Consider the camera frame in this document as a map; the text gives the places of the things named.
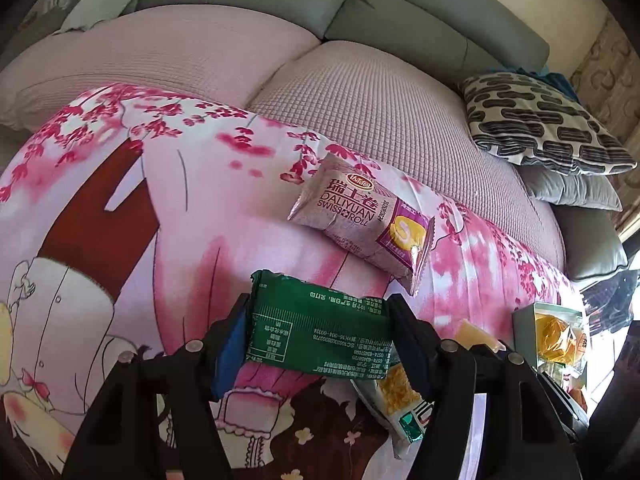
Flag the yellow pudding jelly cup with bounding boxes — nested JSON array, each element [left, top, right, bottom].
[[454, 320, 506, 353]]

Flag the white green Korean snack packet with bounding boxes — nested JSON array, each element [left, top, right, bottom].
[[352, 360, 434, 460]]

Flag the dark green snack packet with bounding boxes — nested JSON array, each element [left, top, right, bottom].
[[246, 270, 392, 379]]

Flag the yellow cake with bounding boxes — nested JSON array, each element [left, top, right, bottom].
[[535, 313, 588, 367]]

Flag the purple swiss roll packet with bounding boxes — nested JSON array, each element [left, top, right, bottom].
[[288, 154, 435, 296]]

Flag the teal shallow box tray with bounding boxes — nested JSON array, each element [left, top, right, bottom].
[[512, 302, 590, 391]]

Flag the black clothes drying rack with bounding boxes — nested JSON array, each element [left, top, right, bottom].
[[582, 270, 639, 336]]

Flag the pink cartoon girl blanket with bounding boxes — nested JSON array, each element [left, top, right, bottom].
[[1, 84, 582, 479]]

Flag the grey cushion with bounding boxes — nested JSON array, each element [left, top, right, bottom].
[[518, 166, 623, 212]]

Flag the pink checkered sofa cover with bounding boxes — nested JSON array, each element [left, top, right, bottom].
[[1, 6, 565, 266]]

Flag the black and white patterned pillow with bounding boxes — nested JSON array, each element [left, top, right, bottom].
[[461, 72, 637, 176]]

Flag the teal blue cloth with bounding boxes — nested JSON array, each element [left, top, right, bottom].
[[476, 67, 579, 103]]

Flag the brown patterned curtain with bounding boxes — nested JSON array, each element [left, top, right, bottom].
[[570, 14, 639, 159]]

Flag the grey sectional sofa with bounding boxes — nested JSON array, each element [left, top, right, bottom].
[[0, 0, 629, 281]]

